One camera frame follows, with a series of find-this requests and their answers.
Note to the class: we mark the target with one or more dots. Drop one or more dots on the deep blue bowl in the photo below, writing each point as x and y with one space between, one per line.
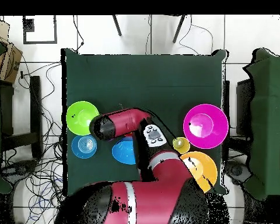
123 151

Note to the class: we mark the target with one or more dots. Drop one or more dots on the lime green bowl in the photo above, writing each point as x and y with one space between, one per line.
78 118

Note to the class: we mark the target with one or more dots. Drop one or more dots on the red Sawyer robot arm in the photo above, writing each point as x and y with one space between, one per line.
158 196

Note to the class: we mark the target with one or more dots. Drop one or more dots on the yellow cup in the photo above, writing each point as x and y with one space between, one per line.
181 145

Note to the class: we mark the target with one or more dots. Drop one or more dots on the dark green table cloth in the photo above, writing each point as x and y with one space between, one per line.
142 77

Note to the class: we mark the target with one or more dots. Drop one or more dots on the shallow blue bowl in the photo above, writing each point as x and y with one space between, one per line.
84 146

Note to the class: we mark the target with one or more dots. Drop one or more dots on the pink bowl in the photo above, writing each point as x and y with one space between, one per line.
205 126

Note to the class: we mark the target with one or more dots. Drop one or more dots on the large yellow-orange bowl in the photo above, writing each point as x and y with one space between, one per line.
207 168

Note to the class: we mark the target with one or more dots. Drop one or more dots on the black tripod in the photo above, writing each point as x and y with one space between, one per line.
117 26

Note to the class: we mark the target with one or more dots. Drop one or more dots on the black box stand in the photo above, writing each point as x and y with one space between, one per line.
243 105

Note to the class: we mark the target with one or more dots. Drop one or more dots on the black bench stand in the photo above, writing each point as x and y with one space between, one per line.
35 105

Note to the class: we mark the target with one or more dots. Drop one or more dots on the dark grey round base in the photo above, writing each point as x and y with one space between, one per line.
236 171
19 169

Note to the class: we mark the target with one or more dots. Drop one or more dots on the cardboard box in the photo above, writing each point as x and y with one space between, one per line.
10 63

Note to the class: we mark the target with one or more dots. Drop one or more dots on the black square frame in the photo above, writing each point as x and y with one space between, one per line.
39 42

